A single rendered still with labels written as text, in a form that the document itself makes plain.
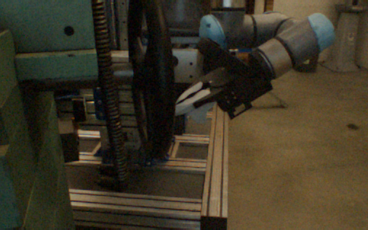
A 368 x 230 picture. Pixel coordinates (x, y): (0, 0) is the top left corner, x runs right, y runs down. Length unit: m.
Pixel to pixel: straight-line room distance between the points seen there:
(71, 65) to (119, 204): 0.85
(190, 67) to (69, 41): 0.53
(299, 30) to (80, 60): 0.44
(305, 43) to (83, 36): 0.43
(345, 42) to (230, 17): 3.49
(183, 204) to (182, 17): 0.63
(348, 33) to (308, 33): 3.47
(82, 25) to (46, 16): 0.04
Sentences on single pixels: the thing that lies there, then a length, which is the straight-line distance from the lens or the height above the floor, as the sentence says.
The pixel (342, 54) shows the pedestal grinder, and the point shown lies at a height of 0.18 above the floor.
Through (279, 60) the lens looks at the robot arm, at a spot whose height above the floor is 0.81.
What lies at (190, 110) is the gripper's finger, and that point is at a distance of 0.64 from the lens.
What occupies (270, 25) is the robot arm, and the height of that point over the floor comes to 0.86.
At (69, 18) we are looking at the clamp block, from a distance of 0.44.
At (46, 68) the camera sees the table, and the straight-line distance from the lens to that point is 0.43.
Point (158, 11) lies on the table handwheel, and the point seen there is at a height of 0.92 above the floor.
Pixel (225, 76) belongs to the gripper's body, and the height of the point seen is 0.78.
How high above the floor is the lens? 0.95
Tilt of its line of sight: 22 degrees down
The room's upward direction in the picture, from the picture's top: straight up
